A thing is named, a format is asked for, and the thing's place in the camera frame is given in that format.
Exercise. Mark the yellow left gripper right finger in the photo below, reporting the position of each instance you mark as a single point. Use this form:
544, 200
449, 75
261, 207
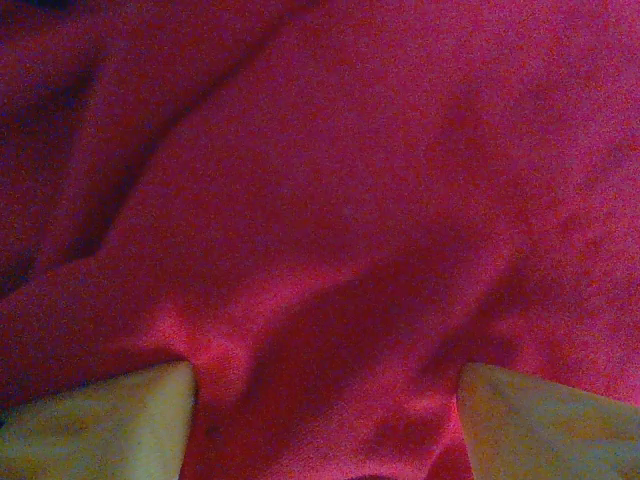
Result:
550, 430

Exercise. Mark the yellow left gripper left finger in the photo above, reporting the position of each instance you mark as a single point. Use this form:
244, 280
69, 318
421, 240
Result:
100, 430

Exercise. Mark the red t-shirt with bear print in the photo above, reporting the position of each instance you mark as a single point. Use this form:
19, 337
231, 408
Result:
320, 175

